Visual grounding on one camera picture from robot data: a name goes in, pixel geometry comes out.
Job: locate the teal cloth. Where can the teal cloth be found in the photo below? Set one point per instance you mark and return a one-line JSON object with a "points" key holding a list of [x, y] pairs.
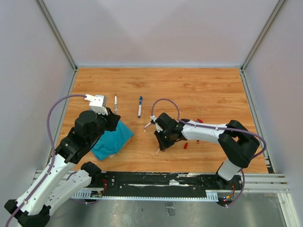
{"points": [[111, 142]]}

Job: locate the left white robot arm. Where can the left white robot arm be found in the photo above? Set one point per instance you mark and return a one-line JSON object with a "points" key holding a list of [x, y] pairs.
{"points": [[35, 207]]}

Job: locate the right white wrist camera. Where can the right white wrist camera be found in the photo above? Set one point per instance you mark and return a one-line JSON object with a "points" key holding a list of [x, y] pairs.
{"points": [[153, 121]]}

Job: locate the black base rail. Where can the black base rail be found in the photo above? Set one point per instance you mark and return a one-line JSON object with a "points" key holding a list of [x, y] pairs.
{"points": [[163, 185]]}

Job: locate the white blue deli marker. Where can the white blue deli marker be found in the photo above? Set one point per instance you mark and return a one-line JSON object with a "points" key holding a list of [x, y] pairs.
{"points": [[139, 111]]}

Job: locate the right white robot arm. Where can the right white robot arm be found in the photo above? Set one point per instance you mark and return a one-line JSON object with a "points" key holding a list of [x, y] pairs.
{"points": [[238, 144]]}

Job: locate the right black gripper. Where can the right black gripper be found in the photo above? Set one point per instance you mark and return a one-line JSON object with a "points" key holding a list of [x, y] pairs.
{"points": [[164, 145]]}

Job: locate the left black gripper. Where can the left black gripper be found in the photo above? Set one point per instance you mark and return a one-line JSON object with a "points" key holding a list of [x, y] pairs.
{"points": [[112, 119]]}

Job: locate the white whiteboard marker purple end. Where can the white whiteboard marker purple end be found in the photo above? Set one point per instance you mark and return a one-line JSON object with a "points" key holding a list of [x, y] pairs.
{"points": [[115, 105]]}

